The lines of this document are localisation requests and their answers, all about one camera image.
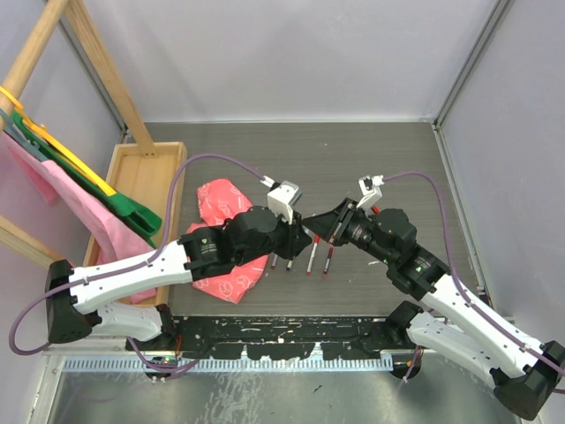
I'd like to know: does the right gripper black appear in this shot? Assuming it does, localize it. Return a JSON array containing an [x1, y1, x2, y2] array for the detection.
[[301, 197, 395, 266]]

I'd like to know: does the short white pen red tip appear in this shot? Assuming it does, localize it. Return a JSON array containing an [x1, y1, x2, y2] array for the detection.
[[306, 235, 320, 276]]

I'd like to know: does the dark red capped pen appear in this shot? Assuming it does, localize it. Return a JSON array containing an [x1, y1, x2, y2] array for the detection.
[[322, 245, 335, 278]]

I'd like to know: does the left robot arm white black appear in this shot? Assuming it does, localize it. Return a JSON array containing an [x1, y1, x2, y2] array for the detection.
[[45, 207, 313, 350]]

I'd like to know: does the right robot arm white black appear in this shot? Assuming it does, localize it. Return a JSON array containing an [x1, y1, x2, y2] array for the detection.
[[304, 199, 564, 420]]

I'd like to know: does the coral patterned cloth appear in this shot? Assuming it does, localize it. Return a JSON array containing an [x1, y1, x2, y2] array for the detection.
[[186, 178, 268, 304]]

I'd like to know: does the wooden rack base tray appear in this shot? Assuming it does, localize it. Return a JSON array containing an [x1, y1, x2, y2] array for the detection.
[[83, 141, 187, 307]]

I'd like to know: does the green garment on hanger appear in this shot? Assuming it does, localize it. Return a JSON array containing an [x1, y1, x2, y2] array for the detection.
[[11, 111, 162, 247]]

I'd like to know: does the pink garment on hanger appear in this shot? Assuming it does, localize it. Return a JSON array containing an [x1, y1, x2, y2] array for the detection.
[[0, 132, 160, 306]]

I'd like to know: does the aluminium corner profile left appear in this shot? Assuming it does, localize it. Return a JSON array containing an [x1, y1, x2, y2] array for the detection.
[[58, 13, 128, 144]]

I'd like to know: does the aluminium corner profile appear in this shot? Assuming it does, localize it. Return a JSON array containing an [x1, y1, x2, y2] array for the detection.
[[433, 0, 514, 131], [58, 13, 128, 144]]

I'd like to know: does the yellow hanger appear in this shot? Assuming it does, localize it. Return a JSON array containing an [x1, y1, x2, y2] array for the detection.
[[1, 87, 117, 196]]

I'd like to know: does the aluminium corner profile right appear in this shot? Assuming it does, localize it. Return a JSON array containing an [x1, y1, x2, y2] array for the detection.
[[433, 0, 514, 131]]

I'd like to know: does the grey-blue hanger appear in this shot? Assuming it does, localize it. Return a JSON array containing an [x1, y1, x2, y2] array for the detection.
[[0, 110, 48, 162]]

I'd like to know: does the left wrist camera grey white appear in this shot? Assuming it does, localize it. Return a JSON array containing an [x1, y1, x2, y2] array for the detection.
[[267, 181, 302, 223]]

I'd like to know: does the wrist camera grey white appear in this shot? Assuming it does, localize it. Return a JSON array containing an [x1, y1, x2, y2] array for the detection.
[[357, 175, 384, 211], [267, 181, 302, 223]]

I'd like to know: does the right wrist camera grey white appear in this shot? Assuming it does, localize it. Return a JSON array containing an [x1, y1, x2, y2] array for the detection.
[[357, 175, 384, 211]]

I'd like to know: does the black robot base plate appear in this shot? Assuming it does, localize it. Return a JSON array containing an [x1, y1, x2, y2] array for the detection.
[[135, 316, 415, 360]]

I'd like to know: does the slotted cable duct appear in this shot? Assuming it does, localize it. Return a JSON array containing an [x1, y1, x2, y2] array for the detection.
[[62, 354, 394, 374]]

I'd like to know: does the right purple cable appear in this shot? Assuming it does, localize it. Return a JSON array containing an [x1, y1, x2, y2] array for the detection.
[[381, 170, 565, 395]]

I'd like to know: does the wooden clothes rack frame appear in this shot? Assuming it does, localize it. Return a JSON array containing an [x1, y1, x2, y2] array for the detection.
[[0, 0, 156, 270]]

